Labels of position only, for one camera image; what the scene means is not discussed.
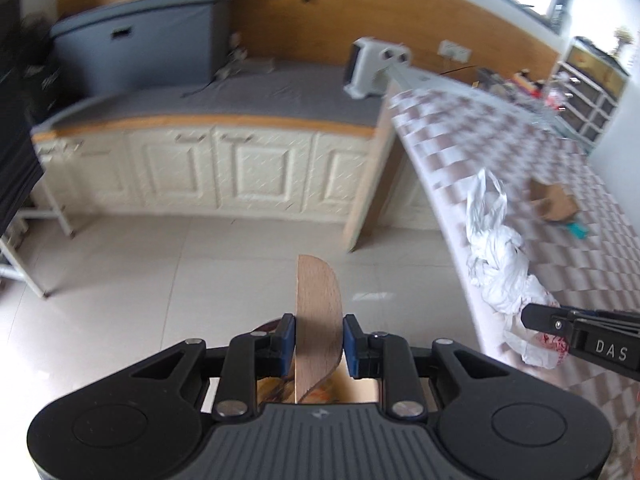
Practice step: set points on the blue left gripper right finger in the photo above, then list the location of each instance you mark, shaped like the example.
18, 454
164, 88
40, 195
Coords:
356, 348

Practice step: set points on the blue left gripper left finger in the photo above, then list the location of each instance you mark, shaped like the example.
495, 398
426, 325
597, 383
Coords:
283, 343

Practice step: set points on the wooden piece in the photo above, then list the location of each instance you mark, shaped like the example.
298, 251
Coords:
319, 325

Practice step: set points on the white red plastic bag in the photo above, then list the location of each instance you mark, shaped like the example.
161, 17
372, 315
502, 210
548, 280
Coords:
535, 349

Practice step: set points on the teal round lid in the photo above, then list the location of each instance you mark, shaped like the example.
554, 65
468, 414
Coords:
577, 230

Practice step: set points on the clear white plastic bag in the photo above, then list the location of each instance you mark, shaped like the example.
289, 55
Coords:
498, 266

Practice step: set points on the torn brown cardboard piece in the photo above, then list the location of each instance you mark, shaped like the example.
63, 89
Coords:
551, 202

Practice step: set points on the round tan trash bin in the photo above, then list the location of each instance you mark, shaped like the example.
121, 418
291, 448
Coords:
394, 381

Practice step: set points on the checkered brown white tablecloth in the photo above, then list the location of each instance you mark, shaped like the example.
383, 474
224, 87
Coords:
449, 136

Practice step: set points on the cream cabinet bench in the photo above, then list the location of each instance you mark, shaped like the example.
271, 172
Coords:
226, 165

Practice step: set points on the white drawer organizer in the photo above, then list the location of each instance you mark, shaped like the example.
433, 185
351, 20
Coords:
595, 89

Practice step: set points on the glass fish tank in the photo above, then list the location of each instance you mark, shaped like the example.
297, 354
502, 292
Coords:
597, 57

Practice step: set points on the black folding chair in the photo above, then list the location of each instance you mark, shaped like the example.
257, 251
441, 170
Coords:
21, 172

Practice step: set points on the grey storage box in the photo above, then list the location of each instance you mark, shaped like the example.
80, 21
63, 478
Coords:
143, 44

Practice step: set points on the white wall socket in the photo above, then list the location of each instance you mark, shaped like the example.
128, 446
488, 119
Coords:
454, 52

